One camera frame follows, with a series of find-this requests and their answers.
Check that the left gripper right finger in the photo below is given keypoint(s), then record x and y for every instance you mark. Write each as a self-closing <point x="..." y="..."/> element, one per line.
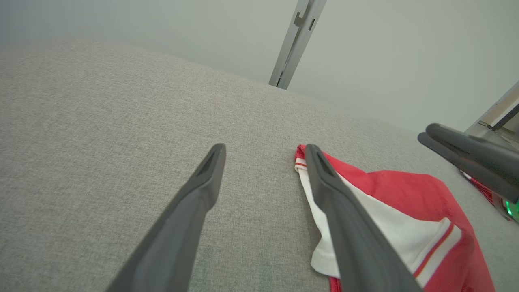
<point x="357" y="243"/>

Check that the red jersey with white sleeve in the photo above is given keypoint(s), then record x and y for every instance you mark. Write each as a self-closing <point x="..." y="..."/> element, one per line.
<point x="405" y="190"/>

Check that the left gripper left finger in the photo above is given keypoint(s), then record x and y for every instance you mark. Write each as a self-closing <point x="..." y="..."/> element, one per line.
<point x="178" y="227"/>

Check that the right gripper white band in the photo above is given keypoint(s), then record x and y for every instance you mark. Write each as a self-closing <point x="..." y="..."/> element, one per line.
<point x="511" y="209"/>

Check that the grey partition joint post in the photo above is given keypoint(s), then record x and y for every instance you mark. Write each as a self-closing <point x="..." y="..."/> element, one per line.
<point x="298" y="40"/>

